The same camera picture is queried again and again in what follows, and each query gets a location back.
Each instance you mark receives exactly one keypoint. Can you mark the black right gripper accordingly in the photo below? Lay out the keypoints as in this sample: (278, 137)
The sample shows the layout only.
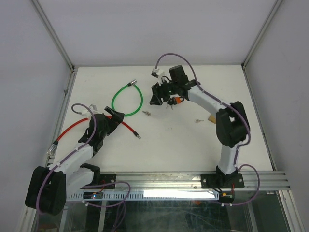
(156, 99)

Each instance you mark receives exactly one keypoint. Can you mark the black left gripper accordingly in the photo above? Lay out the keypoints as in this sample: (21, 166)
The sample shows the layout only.
(115, 121)

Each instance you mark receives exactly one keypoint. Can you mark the orange black padlock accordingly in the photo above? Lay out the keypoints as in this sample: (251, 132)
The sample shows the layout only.
(177, 100)

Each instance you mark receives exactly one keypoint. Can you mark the green cable lock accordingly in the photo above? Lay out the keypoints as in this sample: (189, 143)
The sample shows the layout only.
(134, 103)

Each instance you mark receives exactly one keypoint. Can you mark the large brass padlock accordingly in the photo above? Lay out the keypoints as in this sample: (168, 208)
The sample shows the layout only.
(212, 119)

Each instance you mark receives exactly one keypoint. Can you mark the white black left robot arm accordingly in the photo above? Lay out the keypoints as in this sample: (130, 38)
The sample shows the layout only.
(50, 186)

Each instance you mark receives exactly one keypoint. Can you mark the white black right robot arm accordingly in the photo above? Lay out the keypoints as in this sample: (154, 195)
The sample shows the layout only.
(232, 126)

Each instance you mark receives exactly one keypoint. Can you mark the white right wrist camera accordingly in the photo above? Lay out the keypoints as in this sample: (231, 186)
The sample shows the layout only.
(157, 73)

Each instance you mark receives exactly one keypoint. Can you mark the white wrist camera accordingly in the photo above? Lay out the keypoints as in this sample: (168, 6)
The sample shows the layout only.
(92, 110)
(157, 73)

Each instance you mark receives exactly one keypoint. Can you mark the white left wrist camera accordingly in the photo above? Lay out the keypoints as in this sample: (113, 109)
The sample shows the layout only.
(92, 110)

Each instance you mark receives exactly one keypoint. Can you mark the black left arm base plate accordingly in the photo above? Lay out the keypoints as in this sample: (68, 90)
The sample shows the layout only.
(106, 181)

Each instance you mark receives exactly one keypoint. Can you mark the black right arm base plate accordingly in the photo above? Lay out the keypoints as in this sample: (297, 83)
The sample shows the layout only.
(217, 181)

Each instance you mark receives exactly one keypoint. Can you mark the aluminium mounting rail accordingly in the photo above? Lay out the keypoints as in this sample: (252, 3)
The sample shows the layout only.
(139, 181)

